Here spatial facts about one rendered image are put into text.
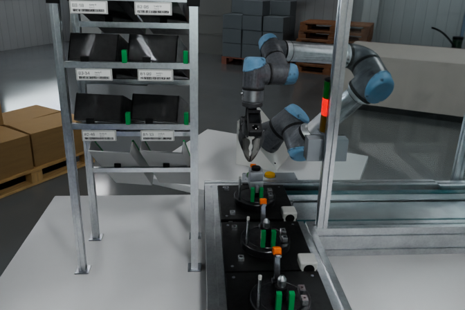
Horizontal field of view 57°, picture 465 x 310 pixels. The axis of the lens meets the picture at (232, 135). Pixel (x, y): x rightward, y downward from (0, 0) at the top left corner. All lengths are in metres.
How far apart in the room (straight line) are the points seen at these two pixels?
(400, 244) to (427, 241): 0.09
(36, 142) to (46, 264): 2.59
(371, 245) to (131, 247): 0.76
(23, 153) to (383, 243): 3.08
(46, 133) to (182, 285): 2.88
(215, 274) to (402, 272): 0.58
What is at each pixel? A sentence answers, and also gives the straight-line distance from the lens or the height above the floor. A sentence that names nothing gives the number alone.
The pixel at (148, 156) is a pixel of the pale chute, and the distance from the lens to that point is 1.34.
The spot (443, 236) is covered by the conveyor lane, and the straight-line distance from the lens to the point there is 1.55.
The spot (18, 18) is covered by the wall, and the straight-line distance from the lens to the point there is 11.88.
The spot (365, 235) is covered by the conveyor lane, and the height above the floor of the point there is 0.93.
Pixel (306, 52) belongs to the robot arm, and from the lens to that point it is 1.64.
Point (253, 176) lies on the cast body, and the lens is 1.41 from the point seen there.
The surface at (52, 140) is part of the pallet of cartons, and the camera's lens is 4.04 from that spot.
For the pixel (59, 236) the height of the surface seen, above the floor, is 0.86.
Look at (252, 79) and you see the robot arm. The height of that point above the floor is 1.36.
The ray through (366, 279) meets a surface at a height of 0.86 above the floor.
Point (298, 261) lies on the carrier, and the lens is 1.20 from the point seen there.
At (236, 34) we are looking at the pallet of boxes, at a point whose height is 0.64.
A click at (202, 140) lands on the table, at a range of 2.32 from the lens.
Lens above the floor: 1.67
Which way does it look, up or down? 20 degrees down
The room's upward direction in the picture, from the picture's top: 2 degrees clockwise
